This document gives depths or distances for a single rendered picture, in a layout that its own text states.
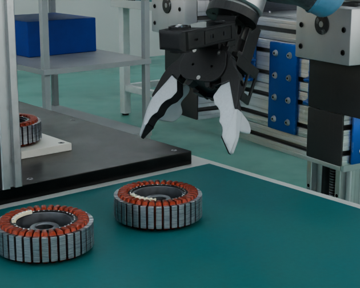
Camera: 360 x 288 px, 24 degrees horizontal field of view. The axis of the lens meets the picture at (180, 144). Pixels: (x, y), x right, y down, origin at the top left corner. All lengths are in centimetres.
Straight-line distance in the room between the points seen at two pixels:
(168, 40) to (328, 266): 34
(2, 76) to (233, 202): 35
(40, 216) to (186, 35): 28
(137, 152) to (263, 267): 46
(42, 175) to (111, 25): 678
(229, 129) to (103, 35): 689
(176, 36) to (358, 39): 41
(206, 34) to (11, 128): 29
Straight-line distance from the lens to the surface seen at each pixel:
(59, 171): 122
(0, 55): 110
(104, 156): 129
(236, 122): 104
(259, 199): 115
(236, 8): 111
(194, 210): 103
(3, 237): 94
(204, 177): 125
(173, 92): 111
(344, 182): 176
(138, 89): 527
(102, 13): 789
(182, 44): 102
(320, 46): 139
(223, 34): 108
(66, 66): 385
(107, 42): 794
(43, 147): 131
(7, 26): 111
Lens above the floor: 109
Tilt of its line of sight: 14 degrees down
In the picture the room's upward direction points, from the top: straight up
